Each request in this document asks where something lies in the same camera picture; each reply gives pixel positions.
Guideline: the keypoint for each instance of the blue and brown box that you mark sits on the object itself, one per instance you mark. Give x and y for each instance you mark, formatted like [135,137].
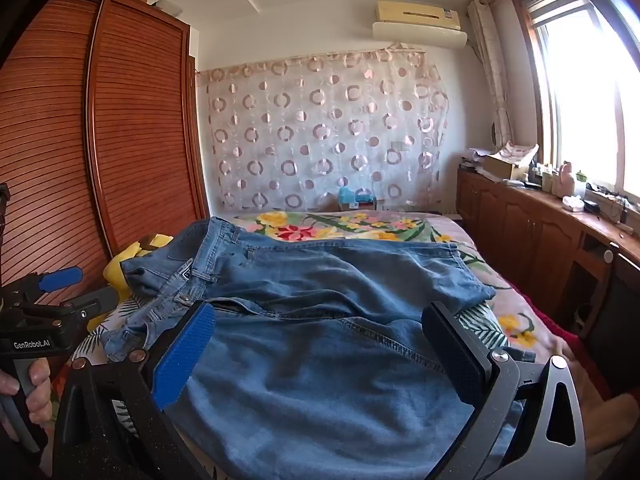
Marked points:
[350,195]

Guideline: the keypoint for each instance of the floral blanket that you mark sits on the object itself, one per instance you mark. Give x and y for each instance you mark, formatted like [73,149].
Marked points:
[310,227]

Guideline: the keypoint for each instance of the small white device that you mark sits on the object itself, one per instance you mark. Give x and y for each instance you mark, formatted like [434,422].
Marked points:
[572,204]

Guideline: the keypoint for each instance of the circle-patterned sheer curtain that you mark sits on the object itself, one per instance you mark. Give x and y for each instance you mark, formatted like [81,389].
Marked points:
[300,135]

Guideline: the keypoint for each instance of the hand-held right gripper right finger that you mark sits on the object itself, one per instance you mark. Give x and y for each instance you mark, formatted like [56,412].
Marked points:
[450,355]

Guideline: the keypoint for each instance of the beige wall air conditioner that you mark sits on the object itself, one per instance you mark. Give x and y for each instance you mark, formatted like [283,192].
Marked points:
[417,10]

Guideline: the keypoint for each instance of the white wall socket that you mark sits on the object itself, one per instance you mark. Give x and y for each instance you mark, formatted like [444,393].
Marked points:
[400,145]

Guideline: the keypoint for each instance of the stack of books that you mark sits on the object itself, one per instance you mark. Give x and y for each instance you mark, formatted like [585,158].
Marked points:
[472,160]

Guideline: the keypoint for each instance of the person's left hand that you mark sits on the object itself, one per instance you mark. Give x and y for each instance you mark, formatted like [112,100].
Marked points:
[39,382]

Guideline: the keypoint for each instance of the patterned window curtain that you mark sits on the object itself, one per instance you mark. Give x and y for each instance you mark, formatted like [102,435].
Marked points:
[492,75]

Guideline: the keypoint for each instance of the cardboard box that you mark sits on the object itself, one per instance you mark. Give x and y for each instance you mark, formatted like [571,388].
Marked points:
[502,166]

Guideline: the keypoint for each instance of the small black box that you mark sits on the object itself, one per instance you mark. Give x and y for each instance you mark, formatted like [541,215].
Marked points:
[591,206]

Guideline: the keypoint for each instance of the red blanket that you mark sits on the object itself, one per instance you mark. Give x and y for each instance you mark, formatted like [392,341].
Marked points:
[575,355]

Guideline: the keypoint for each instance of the printed paper stack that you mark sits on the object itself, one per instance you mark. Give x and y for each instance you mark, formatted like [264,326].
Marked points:
[520,150]

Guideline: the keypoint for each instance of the long wooden cabinet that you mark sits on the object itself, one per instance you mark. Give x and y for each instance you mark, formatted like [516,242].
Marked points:
[530,240]

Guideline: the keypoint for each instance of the wood-framed window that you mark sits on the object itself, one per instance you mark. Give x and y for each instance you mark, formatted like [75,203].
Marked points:
[580,85]

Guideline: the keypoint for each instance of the white box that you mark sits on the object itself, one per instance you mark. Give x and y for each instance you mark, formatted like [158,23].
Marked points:
[167,8]

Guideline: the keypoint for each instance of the beige blanket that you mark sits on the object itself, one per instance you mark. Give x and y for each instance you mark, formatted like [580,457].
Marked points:
[607,425]

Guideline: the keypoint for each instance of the blue denim pants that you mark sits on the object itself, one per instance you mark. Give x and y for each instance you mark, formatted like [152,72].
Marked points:
[310,360]

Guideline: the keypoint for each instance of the wooden louvred wardrobe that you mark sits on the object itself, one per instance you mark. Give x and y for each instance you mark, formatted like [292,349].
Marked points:
[140,110]

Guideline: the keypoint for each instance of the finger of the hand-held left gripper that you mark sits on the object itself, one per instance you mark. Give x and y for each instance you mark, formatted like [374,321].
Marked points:
[62,280]
[95,305]

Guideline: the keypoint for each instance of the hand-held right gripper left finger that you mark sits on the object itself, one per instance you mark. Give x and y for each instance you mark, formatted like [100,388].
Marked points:
[182,355]

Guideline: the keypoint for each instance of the yellow plush toy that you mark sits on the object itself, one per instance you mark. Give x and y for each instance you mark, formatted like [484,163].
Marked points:
[114,270]

